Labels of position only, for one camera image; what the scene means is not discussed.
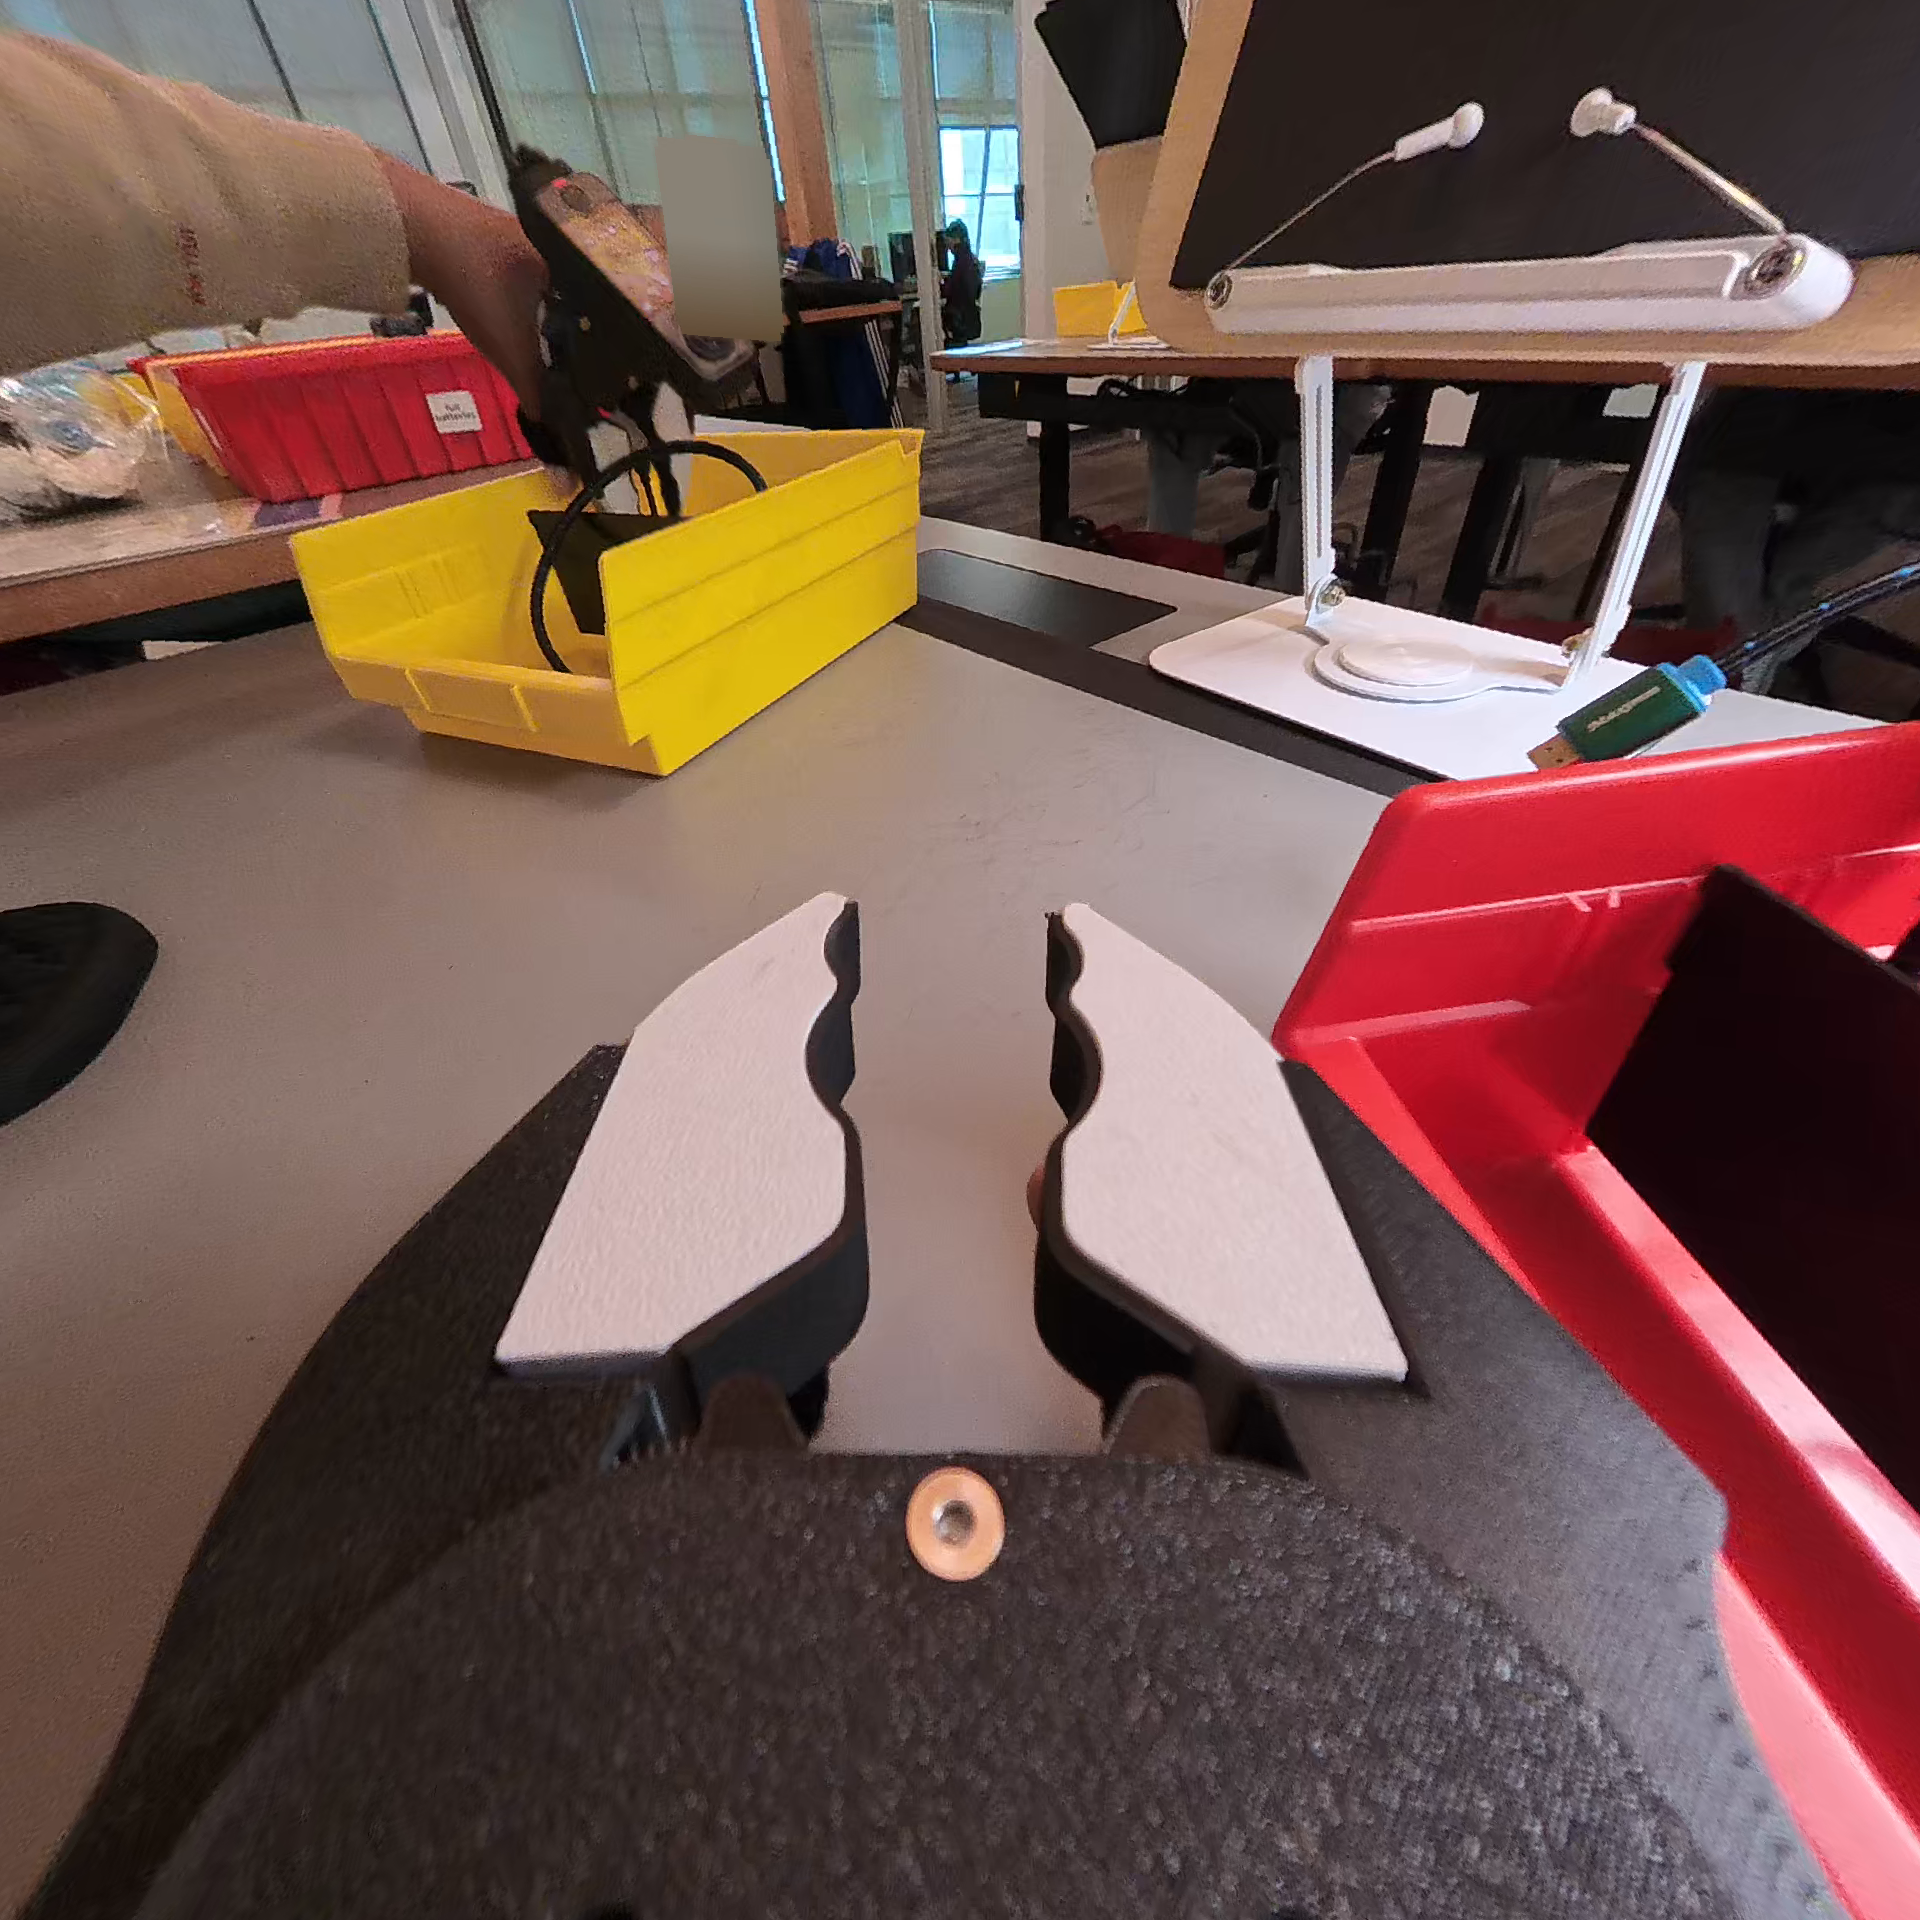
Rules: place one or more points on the person's left hand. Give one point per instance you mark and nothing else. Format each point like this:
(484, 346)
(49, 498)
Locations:
(473, 284)

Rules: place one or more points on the red ribbed bin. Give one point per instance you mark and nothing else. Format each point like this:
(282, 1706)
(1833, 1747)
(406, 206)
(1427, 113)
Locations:
(329, 412)

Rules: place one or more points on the wooden column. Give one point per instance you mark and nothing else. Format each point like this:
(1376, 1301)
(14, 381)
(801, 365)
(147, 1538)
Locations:
(796, 120)

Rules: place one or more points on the black divider panel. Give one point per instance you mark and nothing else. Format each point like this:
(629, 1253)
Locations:
(579, 562)
(1769, 1170)

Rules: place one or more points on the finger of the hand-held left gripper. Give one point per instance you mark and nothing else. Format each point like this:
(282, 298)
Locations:
(626, 450)

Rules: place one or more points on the blue striped jacket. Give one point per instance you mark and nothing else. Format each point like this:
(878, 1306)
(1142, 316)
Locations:
(838, 330)

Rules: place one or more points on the clear plastic bag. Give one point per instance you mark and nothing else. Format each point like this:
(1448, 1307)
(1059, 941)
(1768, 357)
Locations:
(75, 450)

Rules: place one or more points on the person's left forearm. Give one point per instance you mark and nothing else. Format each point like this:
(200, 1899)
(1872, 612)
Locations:
(181, 211)

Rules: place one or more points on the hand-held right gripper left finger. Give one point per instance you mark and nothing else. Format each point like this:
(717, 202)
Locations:
(691, 1185)

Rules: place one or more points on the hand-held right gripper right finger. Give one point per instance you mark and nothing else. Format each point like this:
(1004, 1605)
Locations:
(1214, 1200)

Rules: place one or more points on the white board stand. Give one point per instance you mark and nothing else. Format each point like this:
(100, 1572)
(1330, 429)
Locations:
(1500, 284)

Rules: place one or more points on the red plastic bin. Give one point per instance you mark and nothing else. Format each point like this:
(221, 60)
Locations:
(1500, 930)

